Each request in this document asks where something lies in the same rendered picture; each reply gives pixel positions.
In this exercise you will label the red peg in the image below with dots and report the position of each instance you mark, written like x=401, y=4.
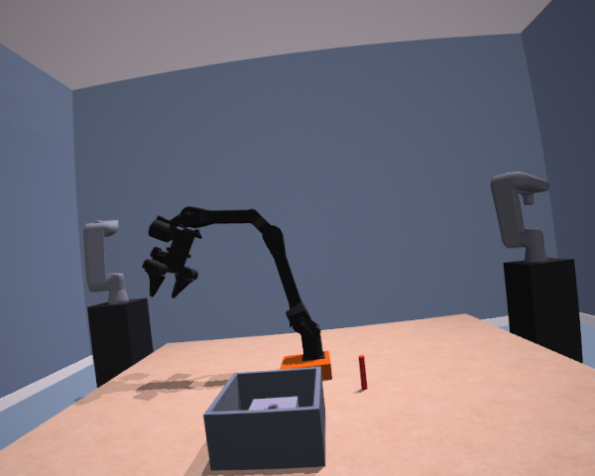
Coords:
x=363, y=373

